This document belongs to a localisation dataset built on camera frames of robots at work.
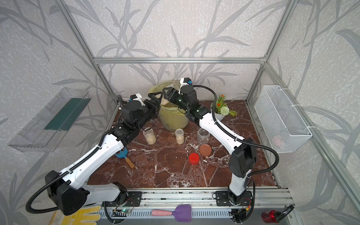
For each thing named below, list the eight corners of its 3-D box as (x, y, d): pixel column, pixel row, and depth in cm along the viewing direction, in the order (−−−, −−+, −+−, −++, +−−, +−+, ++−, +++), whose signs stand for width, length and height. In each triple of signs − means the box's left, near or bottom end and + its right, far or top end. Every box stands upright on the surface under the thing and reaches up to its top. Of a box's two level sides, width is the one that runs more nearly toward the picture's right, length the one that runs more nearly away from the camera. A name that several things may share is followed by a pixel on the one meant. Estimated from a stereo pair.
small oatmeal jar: (175, 144, 96) (174, 136, 87) (176, 136, 100) (175, 128, 92) (184, 144, 96) (183, 136, 87) (184, 136, 100) (184, 128, 92)
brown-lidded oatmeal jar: (194, 140, 99) (195, 133, 92) (199, 134, 102) (200, 126, 95) (204, 146, 96) (205, 139, 88) (209, 140, 99) (211, 133, 92)
